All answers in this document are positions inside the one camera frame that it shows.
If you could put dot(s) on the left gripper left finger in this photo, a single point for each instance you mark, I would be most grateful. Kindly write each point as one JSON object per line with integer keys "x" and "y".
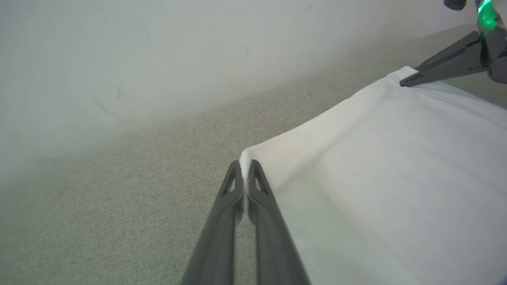
{"x": 218, "y": 245}

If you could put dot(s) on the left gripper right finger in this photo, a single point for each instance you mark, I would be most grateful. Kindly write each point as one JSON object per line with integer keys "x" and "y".
{"x": 273, "y": 245}

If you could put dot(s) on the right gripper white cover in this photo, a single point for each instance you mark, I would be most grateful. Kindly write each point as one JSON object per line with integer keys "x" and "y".
{"x": 495, "y": 43}

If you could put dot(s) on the blue and white long-sleeve shirt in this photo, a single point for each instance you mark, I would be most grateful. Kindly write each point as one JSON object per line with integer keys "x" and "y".
{"x": 396, "y": 178}

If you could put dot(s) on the grey fabric sofa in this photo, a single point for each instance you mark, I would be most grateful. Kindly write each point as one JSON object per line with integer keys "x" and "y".
{"x": 119, "y": 198}

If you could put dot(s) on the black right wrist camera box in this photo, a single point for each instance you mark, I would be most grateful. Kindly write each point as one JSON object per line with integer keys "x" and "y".
{"x": 455, "y": 4}

